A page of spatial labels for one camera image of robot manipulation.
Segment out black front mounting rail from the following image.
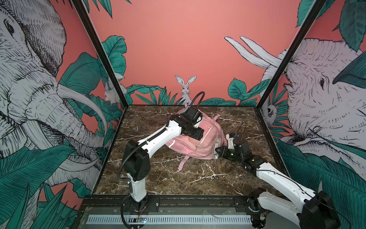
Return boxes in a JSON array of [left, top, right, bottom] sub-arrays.
[[81, 194, 308, 214]]

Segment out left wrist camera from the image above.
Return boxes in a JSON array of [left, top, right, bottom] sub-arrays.
[[183, 106, 203, 125]]

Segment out white perforated cable tray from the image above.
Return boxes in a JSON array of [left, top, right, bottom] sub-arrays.
[[86, 215, 252, 225]]

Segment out black right corner frame post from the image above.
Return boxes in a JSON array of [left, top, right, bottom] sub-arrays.
[[256, 0, 326, 109]]

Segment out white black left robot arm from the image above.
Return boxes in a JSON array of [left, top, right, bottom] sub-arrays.
[[117, 112, 204, 211]]

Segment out black corner frame post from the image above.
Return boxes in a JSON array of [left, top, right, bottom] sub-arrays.
[[256, 0, 326, 109], [71, 0, 129, 109]]

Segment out black left corner frame post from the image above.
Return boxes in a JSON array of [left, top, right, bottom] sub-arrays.
[[71, 0, 129, 109]]

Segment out pink student backpack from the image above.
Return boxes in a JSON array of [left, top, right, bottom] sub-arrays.
[[165, 104, 228, 172]]

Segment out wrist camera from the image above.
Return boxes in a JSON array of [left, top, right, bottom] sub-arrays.
[[226, 133, 238, 148], [183, 106, 203, 125]]

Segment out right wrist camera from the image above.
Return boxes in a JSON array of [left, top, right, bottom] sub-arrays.
[[226, 133, 238, 148]]

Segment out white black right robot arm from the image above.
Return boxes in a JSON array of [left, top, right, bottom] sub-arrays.
[[214, 135, 341, 229]]

